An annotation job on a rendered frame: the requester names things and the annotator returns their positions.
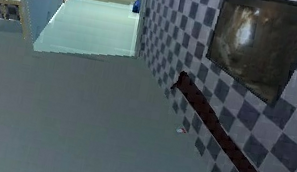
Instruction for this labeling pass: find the small white red object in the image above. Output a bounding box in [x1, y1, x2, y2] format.
[176, 127, 189, 135]

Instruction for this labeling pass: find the dark framed wall picture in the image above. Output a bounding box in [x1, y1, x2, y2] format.
[198, 0, 297, 112]

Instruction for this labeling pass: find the dark red wall rail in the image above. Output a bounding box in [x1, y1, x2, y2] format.
[155, 68, 297, 172]

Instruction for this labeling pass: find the blue round object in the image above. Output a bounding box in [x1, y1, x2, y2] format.
[131, 0, 142, 14]

